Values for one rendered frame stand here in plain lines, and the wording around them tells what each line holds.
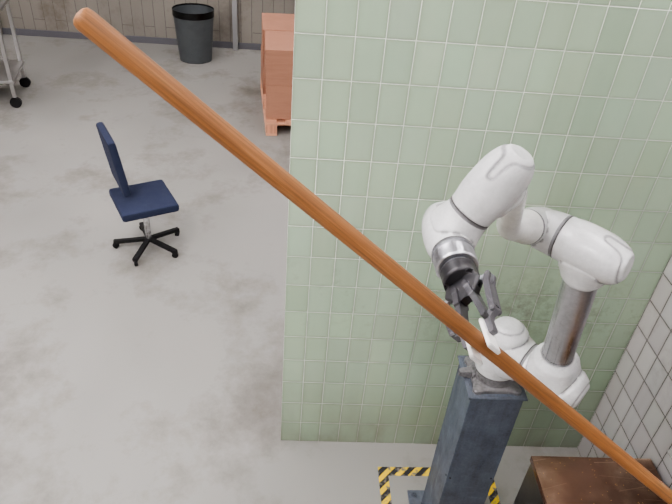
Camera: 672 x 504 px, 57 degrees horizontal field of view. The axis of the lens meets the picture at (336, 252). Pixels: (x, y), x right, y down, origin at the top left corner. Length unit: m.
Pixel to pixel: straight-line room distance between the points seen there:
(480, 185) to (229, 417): 2.47
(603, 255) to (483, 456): 1.17
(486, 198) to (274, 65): 4.90
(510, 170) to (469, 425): 1.41
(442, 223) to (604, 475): 1.78
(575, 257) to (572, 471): 1.26
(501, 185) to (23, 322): 3.45
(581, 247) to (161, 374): 2.60
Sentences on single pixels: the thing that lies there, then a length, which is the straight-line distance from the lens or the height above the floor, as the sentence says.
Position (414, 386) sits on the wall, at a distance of 3.09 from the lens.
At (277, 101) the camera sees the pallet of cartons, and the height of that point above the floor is 0.35.
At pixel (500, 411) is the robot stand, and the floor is 0.92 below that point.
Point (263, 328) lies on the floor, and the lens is 3.94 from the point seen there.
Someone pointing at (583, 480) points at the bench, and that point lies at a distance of 2.82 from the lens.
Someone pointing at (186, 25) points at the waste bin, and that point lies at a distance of 8.00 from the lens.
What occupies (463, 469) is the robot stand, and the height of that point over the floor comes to 0.56.
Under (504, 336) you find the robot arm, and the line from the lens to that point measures 2.22.
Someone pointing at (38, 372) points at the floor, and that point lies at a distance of 3.90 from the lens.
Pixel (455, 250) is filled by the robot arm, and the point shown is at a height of 2.00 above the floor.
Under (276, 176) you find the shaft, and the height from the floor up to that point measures 2.27.
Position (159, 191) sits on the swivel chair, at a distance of 4.50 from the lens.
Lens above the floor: 2.69
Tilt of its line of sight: 36 degrees down
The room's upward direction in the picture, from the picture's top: 5 degrees clockwise
